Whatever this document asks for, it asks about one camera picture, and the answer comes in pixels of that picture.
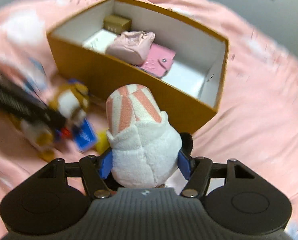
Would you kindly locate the small yellow object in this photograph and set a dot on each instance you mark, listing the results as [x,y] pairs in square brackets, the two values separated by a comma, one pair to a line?
[102,141]

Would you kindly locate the pink snap wallet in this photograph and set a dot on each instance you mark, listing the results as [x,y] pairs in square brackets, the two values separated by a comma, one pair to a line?
[161,60]

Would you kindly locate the pink cloth pouch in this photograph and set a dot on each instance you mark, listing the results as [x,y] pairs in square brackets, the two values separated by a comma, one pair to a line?
[131,45]

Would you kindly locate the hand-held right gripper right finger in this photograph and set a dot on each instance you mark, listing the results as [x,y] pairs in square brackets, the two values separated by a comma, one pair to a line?
[184,163]

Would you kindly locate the pink cloud print blanket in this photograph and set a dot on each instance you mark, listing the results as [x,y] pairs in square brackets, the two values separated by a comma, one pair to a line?
[251,105]

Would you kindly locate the small brown doll figure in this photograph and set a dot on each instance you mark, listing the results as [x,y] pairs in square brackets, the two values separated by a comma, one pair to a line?
[68,102]

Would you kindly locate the panda plush toy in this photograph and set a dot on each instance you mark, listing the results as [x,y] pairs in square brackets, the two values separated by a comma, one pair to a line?
[138,150]

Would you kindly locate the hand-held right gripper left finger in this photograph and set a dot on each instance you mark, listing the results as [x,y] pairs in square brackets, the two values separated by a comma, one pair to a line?
[105,163]

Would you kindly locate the small brown cardboard box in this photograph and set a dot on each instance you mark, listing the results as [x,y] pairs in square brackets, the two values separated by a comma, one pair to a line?
[116,23]

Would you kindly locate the orange cardboard box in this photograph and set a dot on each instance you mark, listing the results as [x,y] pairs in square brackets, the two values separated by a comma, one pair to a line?
[101,72]

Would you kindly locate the blue card packet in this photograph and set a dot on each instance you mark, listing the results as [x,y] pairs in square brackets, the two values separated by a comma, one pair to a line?
[87,135]

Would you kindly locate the white glasses case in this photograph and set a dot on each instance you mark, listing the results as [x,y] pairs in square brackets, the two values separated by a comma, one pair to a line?
[98,40]

